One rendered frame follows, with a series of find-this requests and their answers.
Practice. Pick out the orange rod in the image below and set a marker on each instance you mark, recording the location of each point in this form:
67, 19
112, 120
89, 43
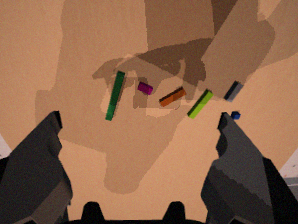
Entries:
172, 96

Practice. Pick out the small blue block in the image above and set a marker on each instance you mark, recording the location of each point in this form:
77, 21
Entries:
235, 115

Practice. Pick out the small magenta block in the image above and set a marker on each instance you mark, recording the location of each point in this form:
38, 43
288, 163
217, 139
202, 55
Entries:
145, 88

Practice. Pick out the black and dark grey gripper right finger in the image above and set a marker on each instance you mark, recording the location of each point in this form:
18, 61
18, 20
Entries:
244, 187

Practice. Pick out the grey rectangular bar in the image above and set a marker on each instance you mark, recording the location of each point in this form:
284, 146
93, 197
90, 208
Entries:
233, 91

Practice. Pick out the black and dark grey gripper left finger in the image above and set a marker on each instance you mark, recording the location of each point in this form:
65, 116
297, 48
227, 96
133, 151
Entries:
34, 186

